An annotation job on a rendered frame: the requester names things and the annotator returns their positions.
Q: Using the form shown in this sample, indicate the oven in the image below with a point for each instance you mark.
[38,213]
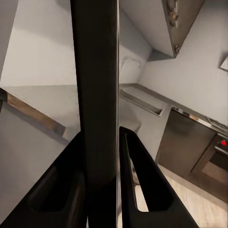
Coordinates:
[213,166]

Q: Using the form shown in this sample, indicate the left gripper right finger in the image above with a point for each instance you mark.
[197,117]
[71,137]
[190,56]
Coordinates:
[166,209]

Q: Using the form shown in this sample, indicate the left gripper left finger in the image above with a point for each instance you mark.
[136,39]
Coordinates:
[58,198]

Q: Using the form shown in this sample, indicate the dishwasher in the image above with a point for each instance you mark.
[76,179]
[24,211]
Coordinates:
[156,160]

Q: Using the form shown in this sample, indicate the drop in sink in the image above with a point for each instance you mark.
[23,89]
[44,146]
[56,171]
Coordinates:
[140,98]

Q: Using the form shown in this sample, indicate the cabinet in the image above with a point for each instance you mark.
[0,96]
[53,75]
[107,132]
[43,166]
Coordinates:
[160,17]
[168,47]

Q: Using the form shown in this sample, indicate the poster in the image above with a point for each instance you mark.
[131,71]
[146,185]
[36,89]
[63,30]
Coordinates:
[96,45]

